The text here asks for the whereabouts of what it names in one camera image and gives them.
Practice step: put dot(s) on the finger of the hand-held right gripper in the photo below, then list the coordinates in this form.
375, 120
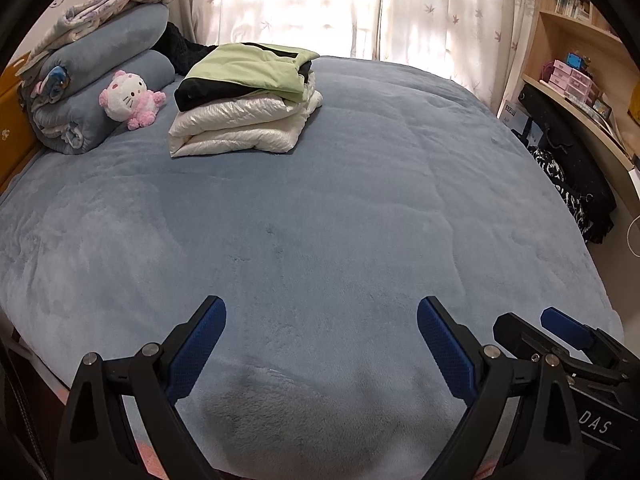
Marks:
567, 327
520, 335

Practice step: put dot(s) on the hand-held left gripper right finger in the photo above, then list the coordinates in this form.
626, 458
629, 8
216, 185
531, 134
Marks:
442, 345

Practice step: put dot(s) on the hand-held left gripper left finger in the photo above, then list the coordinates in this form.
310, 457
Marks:
200, 345

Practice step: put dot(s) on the green and black jacket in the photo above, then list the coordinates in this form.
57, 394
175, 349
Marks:
240, 70

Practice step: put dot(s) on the black white patterned cloth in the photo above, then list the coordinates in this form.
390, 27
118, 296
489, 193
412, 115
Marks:
555, 175

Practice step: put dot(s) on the black bag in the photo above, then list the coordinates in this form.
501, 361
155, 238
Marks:
575, 160

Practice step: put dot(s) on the white blue box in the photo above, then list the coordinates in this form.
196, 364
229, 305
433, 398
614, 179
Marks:
515, 122

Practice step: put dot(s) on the cream puffer jacket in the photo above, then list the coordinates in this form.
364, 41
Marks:
235, 125

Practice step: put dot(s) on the pink storage boxes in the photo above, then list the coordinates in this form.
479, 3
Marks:
572, 80

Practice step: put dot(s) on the pink white plush cat toy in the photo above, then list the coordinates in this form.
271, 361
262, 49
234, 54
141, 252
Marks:
127, 97

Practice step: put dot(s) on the wooden shelf unit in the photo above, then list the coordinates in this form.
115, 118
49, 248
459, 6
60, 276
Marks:
555, 40

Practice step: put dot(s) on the orange wooden headboard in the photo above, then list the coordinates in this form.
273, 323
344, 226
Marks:
12, 125

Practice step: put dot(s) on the black fluffy cloth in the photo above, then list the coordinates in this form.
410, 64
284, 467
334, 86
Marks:
182, 47

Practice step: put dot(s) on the row of books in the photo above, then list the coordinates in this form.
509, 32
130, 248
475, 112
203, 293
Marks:
572, 4

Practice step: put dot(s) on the pale patterned quilt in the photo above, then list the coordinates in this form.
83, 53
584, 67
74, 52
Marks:
110, 0

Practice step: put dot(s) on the small picture frame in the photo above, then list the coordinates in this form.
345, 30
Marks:
602, 108

